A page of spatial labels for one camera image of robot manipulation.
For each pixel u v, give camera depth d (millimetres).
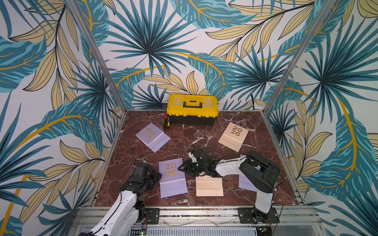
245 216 733
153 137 1025
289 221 735
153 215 733
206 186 819
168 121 1101
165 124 1095
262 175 487
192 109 982
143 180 651
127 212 532
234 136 1032
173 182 841
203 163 718
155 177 754
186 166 787
